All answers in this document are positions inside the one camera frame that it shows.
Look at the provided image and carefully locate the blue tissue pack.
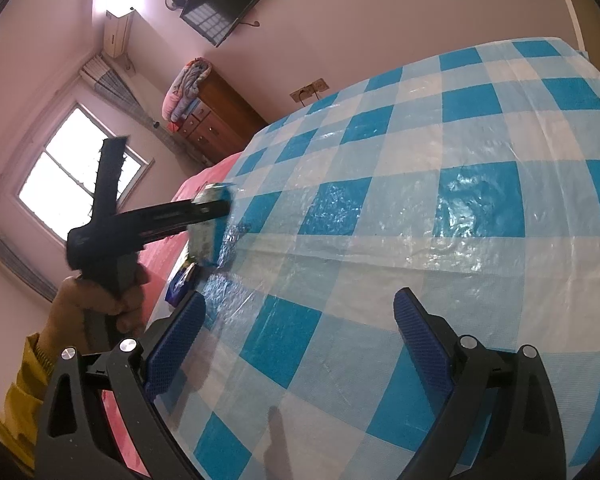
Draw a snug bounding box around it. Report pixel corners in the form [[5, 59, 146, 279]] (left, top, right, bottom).
[[164, 260, 199, 308]]

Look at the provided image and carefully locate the yellow sleeve forearm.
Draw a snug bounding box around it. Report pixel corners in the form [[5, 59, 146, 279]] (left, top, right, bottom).
[[0, 332, 55, 478]]

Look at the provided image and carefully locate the left hand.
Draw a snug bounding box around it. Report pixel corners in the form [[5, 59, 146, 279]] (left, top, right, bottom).
[[36, 264, 149, 361]]

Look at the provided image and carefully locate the pink heart bedspread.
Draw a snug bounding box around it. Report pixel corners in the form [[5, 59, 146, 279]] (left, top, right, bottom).
[[102, 152, 242, 477]]

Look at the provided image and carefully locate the window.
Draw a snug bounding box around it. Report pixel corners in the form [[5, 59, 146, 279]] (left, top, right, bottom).
[[14, 102, 154, 244]]

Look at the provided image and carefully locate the left grey curtain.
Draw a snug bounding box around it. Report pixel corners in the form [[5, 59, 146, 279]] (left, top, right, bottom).
[[0, 231, 57, 302]]

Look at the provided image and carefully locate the brown wooden cabinet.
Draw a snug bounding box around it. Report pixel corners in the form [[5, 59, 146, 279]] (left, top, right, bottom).
[[173, 70, 268, 166]]

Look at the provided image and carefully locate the folded blankets stack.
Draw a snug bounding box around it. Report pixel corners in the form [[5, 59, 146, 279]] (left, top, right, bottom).
[[161, 58, 212, 122]]

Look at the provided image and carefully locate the grey checked curtain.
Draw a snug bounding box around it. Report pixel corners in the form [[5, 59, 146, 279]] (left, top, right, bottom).
[[79, 54, 207, 170]]

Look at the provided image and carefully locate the blue checkered tablecloth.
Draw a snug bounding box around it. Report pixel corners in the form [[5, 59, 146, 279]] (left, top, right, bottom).
[[151, 37, 600, 480]]

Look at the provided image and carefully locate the wall power socket strip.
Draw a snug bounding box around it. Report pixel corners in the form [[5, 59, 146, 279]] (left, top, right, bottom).
[[290, 78, 329, 103]]

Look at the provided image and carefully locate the wall air conditioner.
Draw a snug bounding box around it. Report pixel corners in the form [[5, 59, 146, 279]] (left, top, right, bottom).
[[102, 8, 135, 58]]

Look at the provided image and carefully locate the wall mounted black television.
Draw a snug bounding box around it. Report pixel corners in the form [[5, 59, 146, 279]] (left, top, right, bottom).
[[178, 0, 272, 49]]

